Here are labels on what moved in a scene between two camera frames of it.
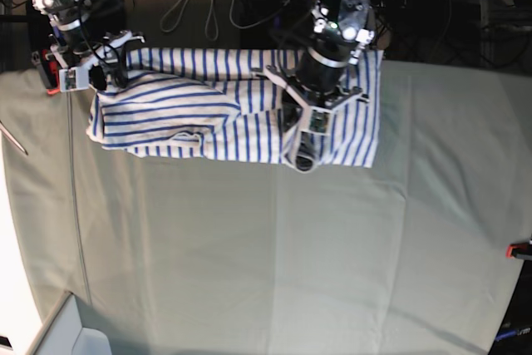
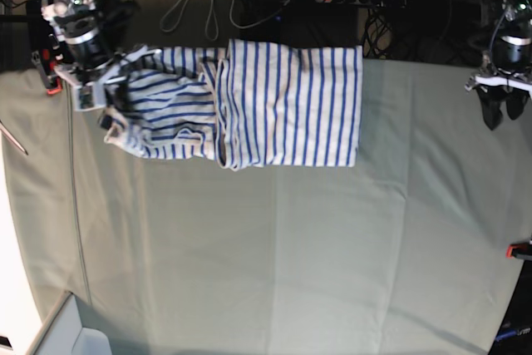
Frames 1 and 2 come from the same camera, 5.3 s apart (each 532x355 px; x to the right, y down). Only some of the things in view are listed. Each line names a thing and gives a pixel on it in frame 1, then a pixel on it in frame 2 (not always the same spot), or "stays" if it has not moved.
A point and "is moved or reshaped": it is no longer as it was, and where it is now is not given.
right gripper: [305, 115] to [495, 88]
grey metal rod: [12, 136] stays
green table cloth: [181, 255] stays
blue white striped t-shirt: [212, 104] is moved or reshaped
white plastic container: [66, 335] stays
